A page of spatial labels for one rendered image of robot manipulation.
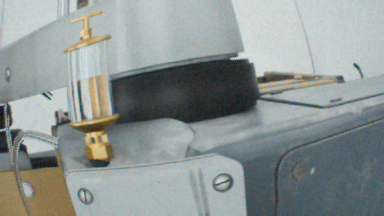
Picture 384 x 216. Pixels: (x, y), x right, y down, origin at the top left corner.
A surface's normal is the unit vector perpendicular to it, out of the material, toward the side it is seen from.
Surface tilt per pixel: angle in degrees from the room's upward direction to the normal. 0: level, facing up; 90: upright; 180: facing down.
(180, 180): 90
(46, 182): 90
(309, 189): 90
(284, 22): 90
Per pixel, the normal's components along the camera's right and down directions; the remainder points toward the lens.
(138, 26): -0.29, 0.10
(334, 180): 0.14, 0.03
